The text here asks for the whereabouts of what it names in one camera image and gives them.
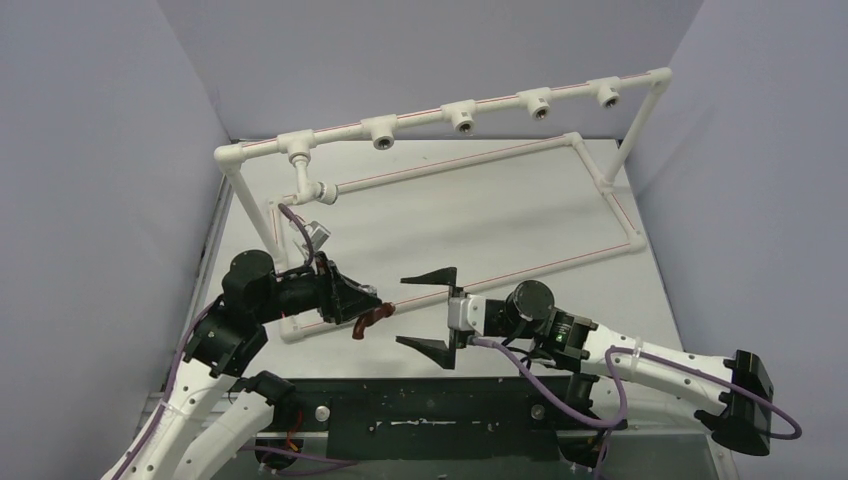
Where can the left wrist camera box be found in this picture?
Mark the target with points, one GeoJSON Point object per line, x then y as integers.
{"type": "Point", "coordinates": [318, 235]}

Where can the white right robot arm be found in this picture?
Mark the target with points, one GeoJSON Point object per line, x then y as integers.
{"type": "Point", "coordinates": [727, 394]}

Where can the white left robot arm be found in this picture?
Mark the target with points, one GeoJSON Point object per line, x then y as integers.
{"type": "Point", "coordinates": [254, 294]}

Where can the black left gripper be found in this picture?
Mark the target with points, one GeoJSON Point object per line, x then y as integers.
{"type": "Point", "coordinates": [339, 297]}

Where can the aluminium rail frame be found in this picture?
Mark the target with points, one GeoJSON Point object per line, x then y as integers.
{"type": "Point", "coordinates": [669, 424]}

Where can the white pipe frame with tees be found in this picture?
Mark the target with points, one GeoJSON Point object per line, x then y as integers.
{"type": "Point", "coordinates": [297, 146]}

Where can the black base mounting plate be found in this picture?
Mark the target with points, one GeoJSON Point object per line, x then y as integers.
{"type": "Point", "coordinates": [421, 419]}

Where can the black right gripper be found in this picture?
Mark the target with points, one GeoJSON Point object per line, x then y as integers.
{"type": "Point", "coordinates": [452, 318]}

